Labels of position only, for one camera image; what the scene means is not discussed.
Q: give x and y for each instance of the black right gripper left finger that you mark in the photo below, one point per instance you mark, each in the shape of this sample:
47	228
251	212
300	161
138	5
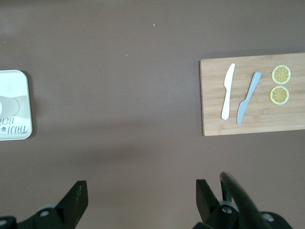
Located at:
69	205

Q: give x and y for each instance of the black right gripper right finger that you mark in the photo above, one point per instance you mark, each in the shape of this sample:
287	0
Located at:
209	210

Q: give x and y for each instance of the beige bear print tray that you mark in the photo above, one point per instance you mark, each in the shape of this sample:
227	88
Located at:
22	83

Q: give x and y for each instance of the bamboo cutting board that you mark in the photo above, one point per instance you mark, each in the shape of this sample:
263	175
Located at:
214	128

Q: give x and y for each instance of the white plastic knife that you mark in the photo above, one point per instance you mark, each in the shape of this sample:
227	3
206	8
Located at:
227	95

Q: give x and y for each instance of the grey plastic knife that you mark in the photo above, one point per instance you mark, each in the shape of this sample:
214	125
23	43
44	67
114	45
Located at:
247	97

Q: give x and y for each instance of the brown table mat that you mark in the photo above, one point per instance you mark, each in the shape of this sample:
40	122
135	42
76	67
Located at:
119	95

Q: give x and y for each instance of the yellow lemon slice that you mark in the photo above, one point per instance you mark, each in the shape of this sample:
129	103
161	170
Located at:
281	74
279	95

